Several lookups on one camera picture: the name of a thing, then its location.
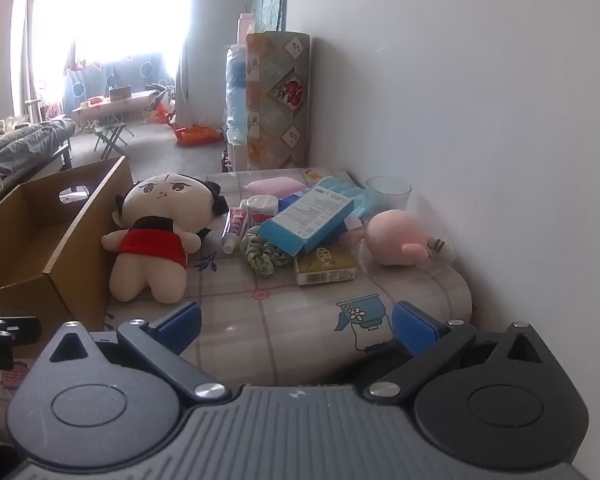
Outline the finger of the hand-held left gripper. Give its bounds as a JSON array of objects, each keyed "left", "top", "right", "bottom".
[{"left": 0, "top": 316, "right": 43, "bottom": 346}]

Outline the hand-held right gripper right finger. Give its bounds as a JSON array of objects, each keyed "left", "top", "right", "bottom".
[{"left": 362, "top": 301, "right": 568, "bottom": 403}]

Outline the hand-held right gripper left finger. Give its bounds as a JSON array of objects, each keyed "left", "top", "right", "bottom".
[{"left": 32, "top": 301, "right": 231, "bottom": 405}]

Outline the pink round plush toy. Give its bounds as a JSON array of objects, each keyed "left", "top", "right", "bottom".
[{"left": 362, "top": 209, "right": 453, "bottom": 267}]

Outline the green patterned scrunchie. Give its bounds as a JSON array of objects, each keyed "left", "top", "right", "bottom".
[{"left": 240, "top": 232, "right": 293, "bottom": 278}]

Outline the brown cardboard box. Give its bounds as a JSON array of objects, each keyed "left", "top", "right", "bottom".
[{"left": 0, "top": 156, "right": 134, "bottom": 333}]

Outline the gold tissue packet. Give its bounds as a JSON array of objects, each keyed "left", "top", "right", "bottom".
[{"left": 293, "top": 244, "right": 357, "bottom": 287}]

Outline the blue teal tissue pack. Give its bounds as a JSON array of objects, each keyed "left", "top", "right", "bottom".
[{"left": 325, "top": 176, "right": 381, "bottom": 223}]

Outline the white plastic bottle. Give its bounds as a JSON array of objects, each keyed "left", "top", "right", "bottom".
[{"left": 246, "top": 195, "right": 280, "bottom": 228}]

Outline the blue and white carton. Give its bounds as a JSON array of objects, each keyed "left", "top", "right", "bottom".
[{"left": 256, "top": 186, "right": 355, "bottom": 256}]

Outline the pink mesh sponge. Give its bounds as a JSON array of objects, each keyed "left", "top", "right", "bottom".
[{"left": 243, "top": 176, "right": 307, "bottom": 198}]

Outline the patterned tablecloth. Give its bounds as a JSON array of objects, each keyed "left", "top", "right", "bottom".
[{"left": 0, "top": 167, "right": 473, "bottom": 391}]

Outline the small white bottle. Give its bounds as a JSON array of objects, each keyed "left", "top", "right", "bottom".
[{"left": 221, "top": 207, "right": 248, "bottom": 254}]

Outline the plush doll with red top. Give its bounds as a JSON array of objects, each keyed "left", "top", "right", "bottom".
[{"left": 101, "top": 172, "right": 229, "bottom": 305}]

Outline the clear glass cup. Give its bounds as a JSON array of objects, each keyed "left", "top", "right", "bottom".
[{"left": 366, "top": 176, "right": 412, "bottom": 213}]

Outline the orange plastic bag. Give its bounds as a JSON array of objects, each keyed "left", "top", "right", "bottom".
[{"left": 174, "top": 122, "right": 223, "bottom": 147}]

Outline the bed with grey bedding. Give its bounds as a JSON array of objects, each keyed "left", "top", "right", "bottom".
[{"left": 0, "top": 117, "right": 76, "bottom": 221}]

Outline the green folding stool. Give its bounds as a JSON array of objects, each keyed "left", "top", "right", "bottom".
[{"left": 92, "top": 122, "right": 133, "bottom": 153}]

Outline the red ride-on toy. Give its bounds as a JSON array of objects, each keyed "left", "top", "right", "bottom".
[{"left": 144, "top": 82, "right": 177, "bottom": 126}]

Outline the low table with cloth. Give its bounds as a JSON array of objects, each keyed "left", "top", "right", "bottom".
[{"left": 71, "top": 89, "right": 161, "bottom": 123}]

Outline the blue white plastic-wrapped bundle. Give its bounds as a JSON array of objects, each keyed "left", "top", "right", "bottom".
[{"left": 224, "top": 44, "right": 248, "bottom": 143}]

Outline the blue printed hanging cloth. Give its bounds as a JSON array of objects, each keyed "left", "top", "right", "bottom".
[{"left": 62, "top": 52, "right": 176, "bottom": 111}]

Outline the white board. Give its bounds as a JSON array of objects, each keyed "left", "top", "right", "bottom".
[{"left": 237, "top": 12, "right": 256, "bottom": 47}]

